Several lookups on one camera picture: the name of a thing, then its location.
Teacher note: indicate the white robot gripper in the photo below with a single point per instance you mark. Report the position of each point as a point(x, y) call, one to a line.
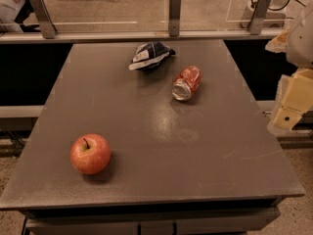
point(301, 46)

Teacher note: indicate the red crushed coke can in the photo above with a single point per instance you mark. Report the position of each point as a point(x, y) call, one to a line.
point(186, 83)

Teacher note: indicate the red apple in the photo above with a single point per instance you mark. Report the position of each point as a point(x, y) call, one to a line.
point(90, 154)

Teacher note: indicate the blue white chip bag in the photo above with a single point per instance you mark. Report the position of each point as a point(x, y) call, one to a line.
point(150, 55)

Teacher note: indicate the person in background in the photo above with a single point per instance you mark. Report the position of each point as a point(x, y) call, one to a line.
point(9, 10)

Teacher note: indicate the right metal rail bracket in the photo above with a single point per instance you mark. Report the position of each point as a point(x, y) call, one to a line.
point(258, 17)

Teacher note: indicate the metal rail bracket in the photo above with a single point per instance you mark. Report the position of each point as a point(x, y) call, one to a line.
point(46, 26)
point(174, 17)
point(258, 17)

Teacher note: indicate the white robot base with cable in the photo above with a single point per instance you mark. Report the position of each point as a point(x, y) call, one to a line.
point(275, 15)

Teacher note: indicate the grey horizontal rail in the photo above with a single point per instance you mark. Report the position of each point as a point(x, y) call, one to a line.
point(135, 36)

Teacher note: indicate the middle metal rail bracket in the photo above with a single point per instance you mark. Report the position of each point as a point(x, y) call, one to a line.
point(174, 17)

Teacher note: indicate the left metal rail bracket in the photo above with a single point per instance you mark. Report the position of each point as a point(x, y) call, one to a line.
point(46, 26)

